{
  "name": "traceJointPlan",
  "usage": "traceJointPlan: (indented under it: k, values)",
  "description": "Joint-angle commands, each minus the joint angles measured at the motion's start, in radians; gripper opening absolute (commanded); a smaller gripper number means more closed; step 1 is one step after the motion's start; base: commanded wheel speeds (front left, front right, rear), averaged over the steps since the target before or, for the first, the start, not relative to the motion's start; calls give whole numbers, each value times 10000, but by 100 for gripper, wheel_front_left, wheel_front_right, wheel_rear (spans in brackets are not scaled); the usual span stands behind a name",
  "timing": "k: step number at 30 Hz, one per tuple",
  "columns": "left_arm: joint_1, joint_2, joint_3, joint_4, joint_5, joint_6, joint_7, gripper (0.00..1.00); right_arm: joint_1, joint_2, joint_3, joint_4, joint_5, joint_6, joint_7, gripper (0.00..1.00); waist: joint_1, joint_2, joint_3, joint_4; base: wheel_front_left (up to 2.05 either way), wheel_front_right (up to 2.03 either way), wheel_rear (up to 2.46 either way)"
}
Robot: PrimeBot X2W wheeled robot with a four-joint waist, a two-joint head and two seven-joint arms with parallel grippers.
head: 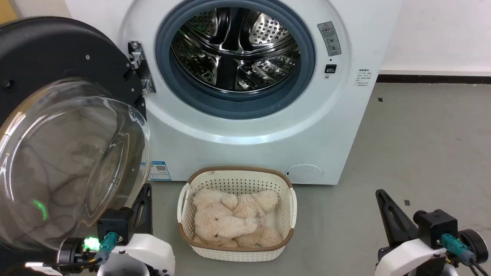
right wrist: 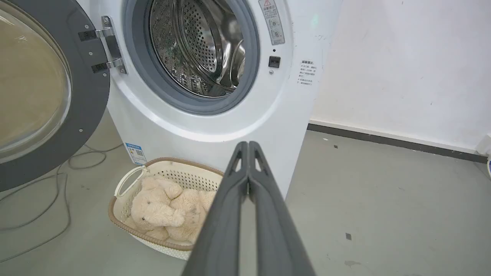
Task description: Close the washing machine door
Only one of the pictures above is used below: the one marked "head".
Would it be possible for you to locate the right teal plug black cable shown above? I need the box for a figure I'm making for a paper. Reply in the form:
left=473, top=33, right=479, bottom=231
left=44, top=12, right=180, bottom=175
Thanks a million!
left=441, top=233, right=489, bottom=276

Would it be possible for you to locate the yellow wooden panel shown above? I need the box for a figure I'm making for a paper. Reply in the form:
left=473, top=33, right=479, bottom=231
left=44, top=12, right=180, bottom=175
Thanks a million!
left=0, top=0, right=19, bottom=24

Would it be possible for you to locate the white plastic laundry basket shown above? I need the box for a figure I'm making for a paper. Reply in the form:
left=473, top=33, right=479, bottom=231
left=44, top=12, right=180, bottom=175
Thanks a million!
left=177, top=166, right=297, bottom=262

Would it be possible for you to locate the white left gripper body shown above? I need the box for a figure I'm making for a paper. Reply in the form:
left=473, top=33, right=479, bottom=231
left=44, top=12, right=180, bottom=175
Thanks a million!
left=98, top=233, right=176, bottom=276

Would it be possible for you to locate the stainless steel washer drum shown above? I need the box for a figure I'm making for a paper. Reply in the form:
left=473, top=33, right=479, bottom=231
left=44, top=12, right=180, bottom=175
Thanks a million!
left=171, top=7, right=302, bottom=92

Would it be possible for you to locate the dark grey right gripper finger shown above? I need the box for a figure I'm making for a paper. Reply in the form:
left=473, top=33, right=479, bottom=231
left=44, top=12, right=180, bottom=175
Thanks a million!
left=376, top=189, right=419, bottom=247

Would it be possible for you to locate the blue white energy sticker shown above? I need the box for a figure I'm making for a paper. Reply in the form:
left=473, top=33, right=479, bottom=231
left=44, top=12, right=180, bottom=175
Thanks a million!
left=149, top=161, right=172, bottom=181

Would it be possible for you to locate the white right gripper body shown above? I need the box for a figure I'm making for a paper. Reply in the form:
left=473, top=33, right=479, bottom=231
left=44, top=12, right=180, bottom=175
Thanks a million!
left=375, top=239, right=448, bottom=276

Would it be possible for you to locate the black round glass washer door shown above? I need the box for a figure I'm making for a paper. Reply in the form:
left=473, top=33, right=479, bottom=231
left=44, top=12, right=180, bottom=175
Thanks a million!
left=0, top=16, right=152, bottom=253

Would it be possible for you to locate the beige plush teddy bear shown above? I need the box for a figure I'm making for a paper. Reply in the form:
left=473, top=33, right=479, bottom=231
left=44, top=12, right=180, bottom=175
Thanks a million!
left=192, top=189, right=283, bottom=248

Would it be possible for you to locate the white front-load washing machine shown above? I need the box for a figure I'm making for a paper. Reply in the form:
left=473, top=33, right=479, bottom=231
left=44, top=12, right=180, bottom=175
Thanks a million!
left=64, top=0, right=403, bottom=186

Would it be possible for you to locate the teal plug black cable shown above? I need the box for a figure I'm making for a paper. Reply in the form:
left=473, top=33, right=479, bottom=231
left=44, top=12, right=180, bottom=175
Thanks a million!
left=41, top=232, right=119, bottom=267
left=441, top=233, right=489, bottom=276

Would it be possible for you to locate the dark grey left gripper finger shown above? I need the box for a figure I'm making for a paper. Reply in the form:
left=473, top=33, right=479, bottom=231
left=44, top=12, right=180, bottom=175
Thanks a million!
left=132, top=183, right=153, bottom=240

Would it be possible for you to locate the round white filter cover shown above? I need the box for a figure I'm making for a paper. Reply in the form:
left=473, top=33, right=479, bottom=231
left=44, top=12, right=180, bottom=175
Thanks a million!
left=285, top=164, right=324, bottom=184

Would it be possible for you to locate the metal door hinge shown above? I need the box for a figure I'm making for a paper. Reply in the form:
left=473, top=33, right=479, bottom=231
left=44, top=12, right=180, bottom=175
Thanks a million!
left=128, top=40, right=157, bottom=94

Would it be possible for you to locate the left teal plug black cable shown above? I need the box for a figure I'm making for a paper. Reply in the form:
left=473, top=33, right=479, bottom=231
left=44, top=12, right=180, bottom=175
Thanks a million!
left=41, top=232, right=119, bottom=267

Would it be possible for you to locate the black wall baseboard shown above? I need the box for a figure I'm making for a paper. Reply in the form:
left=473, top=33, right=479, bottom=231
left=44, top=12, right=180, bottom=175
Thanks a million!
left=376, top=74, right=491, bottom=84

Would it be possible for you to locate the grey warning label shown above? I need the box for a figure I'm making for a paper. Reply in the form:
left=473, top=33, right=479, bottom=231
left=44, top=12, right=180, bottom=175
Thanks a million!
left=317, top=21, right=342, bottom=57

